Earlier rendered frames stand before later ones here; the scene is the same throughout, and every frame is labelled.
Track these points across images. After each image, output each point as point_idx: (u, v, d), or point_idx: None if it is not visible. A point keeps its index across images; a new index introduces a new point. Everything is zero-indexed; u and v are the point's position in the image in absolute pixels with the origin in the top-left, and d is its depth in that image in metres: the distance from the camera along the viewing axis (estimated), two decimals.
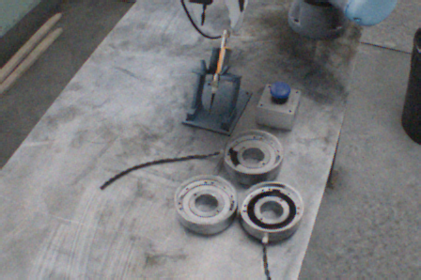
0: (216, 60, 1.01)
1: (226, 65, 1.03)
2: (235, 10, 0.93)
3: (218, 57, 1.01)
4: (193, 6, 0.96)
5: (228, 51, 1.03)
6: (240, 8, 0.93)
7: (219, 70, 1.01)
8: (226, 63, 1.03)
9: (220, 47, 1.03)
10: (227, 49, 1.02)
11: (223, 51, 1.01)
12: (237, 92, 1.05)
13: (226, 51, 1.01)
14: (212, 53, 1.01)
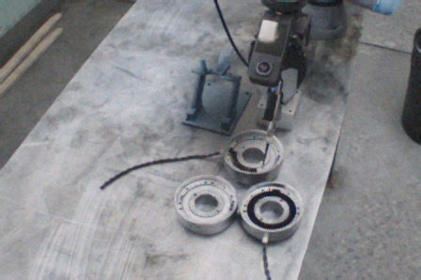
0: (272, 108, 0.90)
1: (280, 111, 0.92)
2: (290, 85, 0.88)
3: (274, 104, 0.90)
4: None
5: (283, 95, 0.91)
6: (297, 85, 0.87)
7: (273, 118, 0.90)
8: (280, 109, 0.92)
9: (274, 91, 0.92)
10: (282, 94, 0.91)
11: (277, 97, 0.89)
12: (237, 92, 1.05)
13: (281, 96, 0.90)
14: (269, 99, 0.90)
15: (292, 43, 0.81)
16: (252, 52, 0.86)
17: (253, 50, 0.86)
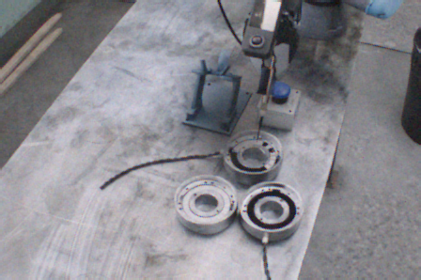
0: (266, 82, 0.94)
1: (273, 85, 0.97)
2: (283, 61, 0.92)
3: (268, 79, 0.94)
4: (251, 57, 0.95)
5: (275, 70, 0.96)
6: (288, 60, 0.92)
7: (267, 92, 0.95)
8: (273, 84, 0.97)
9: (268, 67, 0.97)
10: (274, 69, 0.95)
11: (271, 71, 0.94)
12: (237, 92, 1.05)
13: (274, 70, 0.95)
14: (262, 73, 0.94)
15: (284, 20, 0.86)
16: (246, 28, 0.91)
17: (247, 26, 0.90)
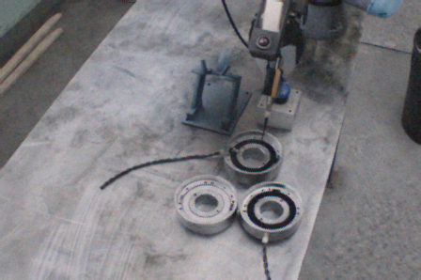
0: (271, 83, 0.94)
1: (280, 87, 0.97)
2: (290, 62, 0.92)
3: (272, 80, 0.94)
4: (256, 58, 0.94)
5: (283, 72, 0.96)
6: (295, 61, 0.92)
7: (274, 94, 0.94)
8: (281, 85, 0.97)
9: (273, 68, 0.97)
10: (282, 70, 0.95)
11: (278, 73, 0.94)
12: (237, 92, 1.05)
13: (281, 72, 0.95)
14: (267, 74, 0.94)
15: (290, 21, 0.86)
16: (252, 29, 0.90)
17: (253, 27, 0.90)
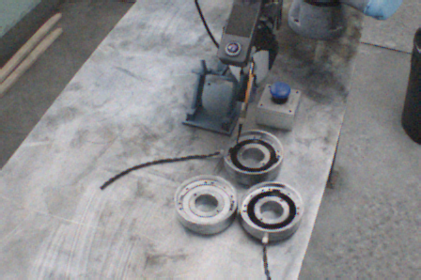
0: (244, 89, 0.93)
1: (254, 93, 0.96)
2: (263, 68, 0.91)
3: (246, 85, 0.93)
4: (229, 64, 0.93)
5: (257, 78, 0.95)
6: (268, 67, 0.91)
7: (247, 100, 0.93)
8: (255, 91, 0.96)
9: (247, 73, 0.95)
10: (256, 76, 0.94)
11: (251, 79, 0.93)
12: (237, 92, 1.05)
13: (255, 78, 0.94)
14: (241, 80, 0.93)
15: (262, 25, 0.85)
16: None
17: None
